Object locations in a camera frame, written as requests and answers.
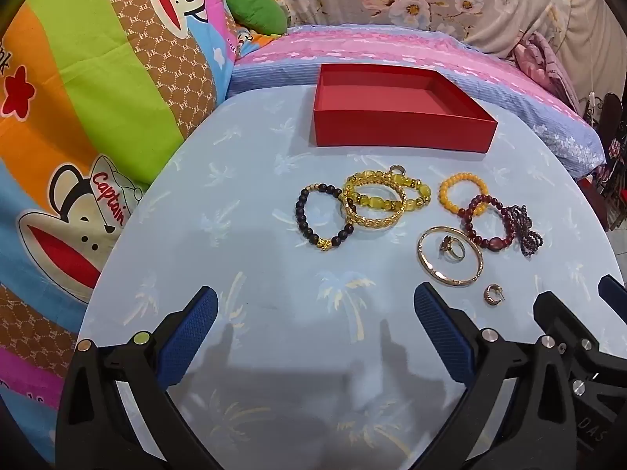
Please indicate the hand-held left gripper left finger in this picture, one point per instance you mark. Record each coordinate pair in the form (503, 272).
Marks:
(188, 335)

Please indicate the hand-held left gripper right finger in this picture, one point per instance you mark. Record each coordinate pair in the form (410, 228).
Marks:
(441, 333)

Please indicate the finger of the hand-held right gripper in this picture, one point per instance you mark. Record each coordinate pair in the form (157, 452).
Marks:
(615, 290)
(563, 318)

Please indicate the thin gold bangle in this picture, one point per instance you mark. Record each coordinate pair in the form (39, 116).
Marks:
(422, 254)

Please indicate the red cardboard box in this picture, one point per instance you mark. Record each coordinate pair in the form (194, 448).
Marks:
(392, 129)

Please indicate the gold hoop earring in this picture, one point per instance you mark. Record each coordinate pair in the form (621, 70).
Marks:
(489, 296)

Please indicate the dark wooden chair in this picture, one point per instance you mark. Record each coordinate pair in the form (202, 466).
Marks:
(615, 117)

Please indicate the pink quilted cloth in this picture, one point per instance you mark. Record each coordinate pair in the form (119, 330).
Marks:
(539, 58)

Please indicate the cartoon monkey print blanket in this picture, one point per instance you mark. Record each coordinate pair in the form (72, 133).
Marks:
(73, 83)

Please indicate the pink blue rose pillow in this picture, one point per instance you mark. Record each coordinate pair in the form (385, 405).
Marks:
(392, 44)

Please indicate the grey floral blanket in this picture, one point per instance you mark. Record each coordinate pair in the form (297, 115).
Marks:
(490, 0)

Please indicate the green pillow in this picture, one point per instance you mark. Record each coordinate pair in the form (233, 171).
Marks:
(254, 10)

